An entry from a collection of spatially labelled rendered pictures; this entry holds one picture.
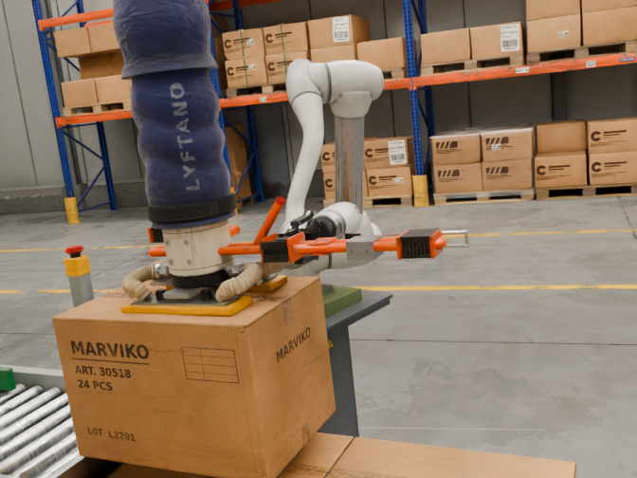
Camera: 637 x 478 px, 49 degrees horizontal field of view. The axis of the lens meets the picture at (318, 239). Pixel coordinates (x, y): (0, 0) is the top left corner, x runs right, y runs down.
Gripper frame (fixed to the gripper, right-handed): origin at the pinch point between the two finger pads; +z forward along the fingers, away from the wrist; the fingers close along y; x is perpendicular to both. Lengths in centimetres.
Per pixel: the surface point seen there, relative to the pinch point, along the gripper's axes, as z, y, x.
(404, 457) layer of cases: -13, 61, -20
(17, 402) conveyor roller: -19, 61, 128
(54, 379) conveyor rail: -31, 57, 122
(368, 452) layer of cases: -14, 61, -10
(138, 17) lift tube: 12, -57, 26
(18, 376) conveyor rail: -31, 57, 140
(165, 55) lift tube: 9, -48, 22
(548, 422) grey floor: -147, 114, -40
